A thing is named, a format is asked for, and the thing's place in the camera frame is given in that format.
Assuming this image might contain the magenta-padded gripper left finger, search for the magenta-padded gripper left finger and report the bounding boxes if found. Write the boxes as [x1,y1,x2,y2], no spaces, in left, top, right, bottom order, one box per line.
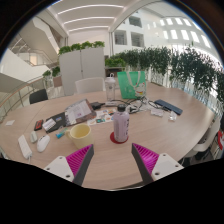
[43,143,95,187]

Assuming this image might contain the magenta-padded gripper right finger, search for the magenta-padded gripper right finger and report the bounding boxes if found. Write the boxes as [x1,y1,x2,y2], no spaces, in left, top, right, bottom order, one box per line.
[130,142,185,185]

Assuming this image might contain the purple drink bottle black cap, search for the purple drink bottle black cap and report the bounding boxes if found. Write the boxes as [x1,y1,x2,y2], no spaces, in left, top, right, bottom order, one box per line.
[113,103,131,144]

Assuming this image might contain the pale yellow mug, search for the pale yellow mug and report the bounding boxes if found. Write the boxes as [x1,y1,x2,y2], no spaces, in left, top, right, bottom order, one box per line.
[65,123,95,150]

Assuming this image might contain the white computer mouse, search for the white computer mouse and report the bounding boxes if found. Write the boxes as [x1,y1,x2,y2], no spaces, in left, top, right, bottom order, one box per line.
[36,133,51,154]

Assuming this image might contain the flat round red coaster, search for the flat round red coaster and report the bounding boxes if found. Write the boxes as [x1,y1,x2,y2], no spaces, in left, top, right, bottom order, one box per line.
[109,131,130,145]

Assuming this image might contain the black notebook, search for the black notebook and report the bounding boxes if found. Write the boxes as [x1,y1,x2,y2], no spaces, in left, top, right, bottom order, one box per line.
[43,111,68,134]

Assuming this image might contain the white plastic packet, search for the white plastic packet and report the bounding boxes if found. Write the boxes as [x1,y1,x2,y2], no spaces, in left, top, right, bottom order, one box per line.
[168,110,178,122]
[150,108,165,118]

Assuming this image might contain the colourful sticker sheet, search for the colourful sticker sheet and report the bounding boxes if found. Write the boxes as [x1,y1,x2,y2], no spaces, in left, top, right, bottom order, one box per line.
[87,108,118,127]

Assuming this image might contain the printed magazine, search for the printed magazine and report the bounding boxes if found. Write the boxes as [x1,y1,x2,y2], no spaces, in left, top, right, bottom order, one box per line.
[64,98,98,127]

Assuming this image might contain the small grey-white computer mouse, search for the small grey-white computer mouse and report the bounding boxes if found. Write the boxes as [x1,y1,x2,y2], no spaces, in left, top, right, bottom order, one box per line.
[29,130,39,144]

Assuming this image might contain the small black and red box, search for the small black and red box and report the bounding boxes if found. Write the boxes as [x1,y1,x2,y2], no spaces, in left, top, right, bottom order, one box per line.
[33,119,45,132]

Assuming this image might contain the white power strip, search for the white power strip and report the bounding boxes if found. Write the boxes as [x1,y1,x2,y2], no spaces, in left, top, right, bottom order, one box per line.
[17,134,34,160]

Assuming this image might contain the black power adapter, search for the black power adapter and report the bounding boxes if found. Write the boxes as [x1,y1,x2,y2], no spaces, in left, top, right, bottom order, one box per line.
[90,101,106,111]

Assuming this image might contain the white chair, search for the white chair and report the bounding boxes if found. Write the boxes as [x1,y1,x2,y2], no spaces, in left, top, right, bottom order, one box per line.
[74,77,105,95]
[181,114,224,168]

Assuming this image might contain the black office chair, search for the black office chair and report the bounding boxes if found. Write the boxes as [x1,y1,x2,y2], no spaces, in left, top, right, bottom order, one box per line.
[28,88,49,105]

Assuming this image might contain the green tote bag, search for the green tote bag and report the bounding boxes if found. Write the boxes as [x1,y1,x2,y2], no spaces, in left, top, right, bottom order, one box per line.
[116,70,148,100]

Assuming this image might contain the clear shaker bottle white lid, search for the clear shaker bottle white lid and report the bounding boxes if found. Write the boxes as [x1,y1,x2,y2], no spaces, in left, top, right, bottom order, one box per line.
[104,73,117,102]

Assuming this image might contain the planter box with plants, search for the planter box with plants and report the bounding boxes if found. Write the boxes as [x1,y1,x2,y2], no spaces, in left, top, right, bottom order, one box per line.
[42,65,63,89]

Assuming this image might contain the glass railing wooden handrail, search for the glass railing wooden handrail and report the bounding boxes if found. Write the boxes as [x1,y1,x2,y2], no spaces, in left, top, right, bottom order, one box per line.
[0,74,54,124]

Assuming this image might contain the white cabinet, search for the white cabinet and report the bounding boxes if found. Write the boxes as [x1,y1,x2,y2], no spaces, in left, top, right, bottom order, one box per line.
[58,47,106,97]

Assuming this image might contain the green hedge plant row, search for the green hedge plant row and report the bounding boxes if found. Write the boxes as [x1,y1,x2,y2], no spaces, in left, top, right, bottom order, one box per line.
[104,44,224,108]

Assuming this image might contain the green plants atop cabinet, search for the green plants atop cabinet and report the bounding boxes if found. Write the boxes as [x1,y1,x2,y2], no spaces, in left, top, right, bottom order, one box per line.
[57,40,106,56]

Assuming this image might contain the ceiling strip lights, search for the ceiling strip lights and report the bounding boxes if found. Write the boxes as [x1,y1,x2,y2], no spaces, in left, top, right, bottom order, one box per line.
[56,3,125,34]

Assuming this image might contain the black tangled cables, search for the black tangled cables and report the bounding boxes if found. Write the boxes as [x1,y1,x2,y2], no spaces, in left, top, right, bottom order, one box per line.
[111,96,168,114]

